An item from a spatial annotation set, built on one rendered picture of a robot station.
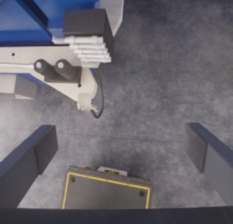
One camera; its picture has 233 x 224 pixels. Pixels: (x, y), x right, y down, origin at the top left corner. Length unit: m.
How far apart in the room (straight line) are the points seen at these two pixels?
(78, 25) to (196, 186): 1.60
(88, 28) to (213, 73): 1.43
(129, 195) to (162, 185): 0.43
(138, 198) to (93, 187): 0.35
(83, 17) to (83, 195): 1.24
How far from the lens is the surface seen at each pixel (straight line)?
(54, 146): 0.17
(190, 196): 1.82
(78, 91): 0.93
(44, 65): 0.88
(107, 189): 1.44
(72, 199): 1.54
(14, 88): 1.52
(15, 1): 0.91
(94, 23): 0.69
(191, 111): 1.74
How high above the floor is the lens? 1.66
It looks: 79 degrees down
